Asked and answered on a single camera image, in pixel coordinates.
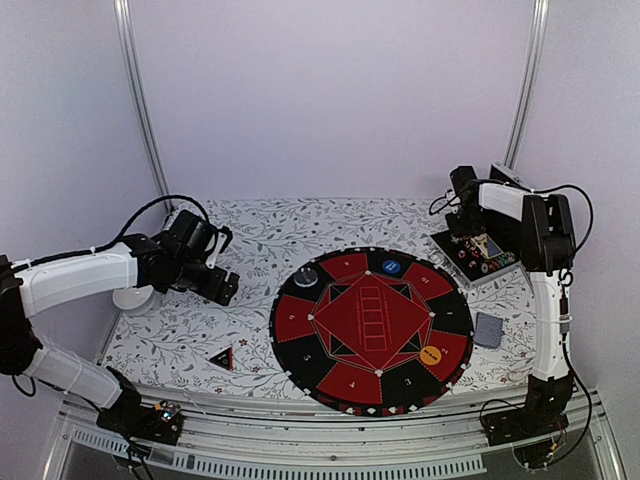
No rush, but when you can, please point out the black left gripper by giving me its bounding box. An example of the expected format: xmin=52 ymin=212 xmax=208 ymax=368
xmin=172 ymin=256 xmax=240 ymax=305

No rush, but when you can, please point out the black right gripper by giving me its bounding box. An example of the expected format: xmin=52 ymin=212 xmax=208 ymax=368
xmin=445 ymin=205 xmax=486 ymax=238

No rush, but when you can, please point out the blue small blind button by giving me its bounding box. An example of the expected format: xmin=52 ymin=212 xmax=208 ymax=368
xmin=382 ymin=259 xmax=402 ymax=274

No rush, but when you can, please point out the black dealer button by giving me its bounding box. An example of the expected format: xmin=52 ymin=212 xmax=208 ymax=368
xmin=293 ymin=267 xmax=318 ymax=288

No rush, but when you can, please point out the orange big blind button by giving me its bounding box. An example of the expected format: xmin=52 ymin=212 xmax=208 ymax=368
xmin=419 ymin=345 xmax=442 ymax=366

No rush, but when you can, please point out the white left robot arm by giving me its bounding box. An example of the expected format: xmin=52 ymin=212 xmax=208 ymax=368
xmin=1 ymin=210 xmax=239 ymax=434

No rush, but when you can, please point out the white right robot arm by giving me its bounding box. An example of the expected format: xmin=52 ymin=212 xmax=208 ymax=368
xmin=445 ymin=166 xmax=578 ymax=436

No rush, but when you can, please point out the aluminium poker chip case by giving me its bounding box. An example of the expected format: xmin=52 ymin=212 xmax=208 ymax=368
xmin=429 ymin=160 xmax=536 ymax=289

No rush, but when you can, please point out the white round dish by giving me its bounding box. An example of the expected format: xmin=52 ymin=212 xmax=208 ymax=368
xmin=112 ymin=286 xmax=155 ymax=316

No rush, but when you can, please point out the floral patterned tablecloth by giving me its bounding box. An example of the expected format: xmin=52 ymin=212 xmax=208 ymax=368
xmin=97 ymin=197 xmax=569 ymax=401

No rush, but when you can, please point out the triangular red black token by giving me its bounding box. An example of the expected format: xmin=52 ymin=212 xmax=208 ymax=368
xmin=208 ymin=346 xmax=233 ymax=372

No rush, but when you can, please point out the blue playing card deck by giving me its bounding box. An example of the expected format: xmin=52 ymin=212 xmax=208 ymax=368
xmin=474 ymin=312 xmax=504 ymax=350

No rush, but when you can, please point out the round red black poker mat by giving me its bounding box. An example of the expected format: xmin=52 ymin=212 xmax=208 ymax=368
xmin=269 ymin=247 xmax=474 ymax=417

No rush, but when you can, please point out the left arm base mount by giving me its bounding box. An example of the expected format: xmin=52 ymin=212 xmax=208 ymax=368
xmin=96 ymin=400 xmax=184 ymax=446

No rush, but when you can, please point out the right aluminium frame post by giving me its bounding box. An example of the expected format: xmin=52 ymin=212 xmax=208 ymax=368
xmin=503 ymin=0 xmax=550 ymax=170

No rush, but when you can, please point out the aluminium frame post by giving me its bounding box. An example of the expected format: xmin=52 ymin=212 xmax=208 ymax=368
xmin=503 ymin=0 xmax=550 ymax=170
xmin=113 ymin=0 xmax=170 ymax=196

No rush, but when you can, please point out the aluminium front rail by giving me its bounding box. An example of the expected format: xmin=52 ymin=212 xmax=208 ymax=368
xmin=43 ymin=386 xmax=637 ymax=479

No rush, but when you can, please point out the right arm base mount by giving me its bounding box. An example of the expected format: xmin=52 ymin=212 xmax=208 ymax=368
xmin=480 ymin=408 xmax=569 ymax=469

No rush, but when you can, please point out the left aluminium frame post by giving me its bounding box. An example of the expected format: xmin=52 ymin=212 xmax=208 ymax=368
xmin=113 ymin=0 xmax=170 ymax=196

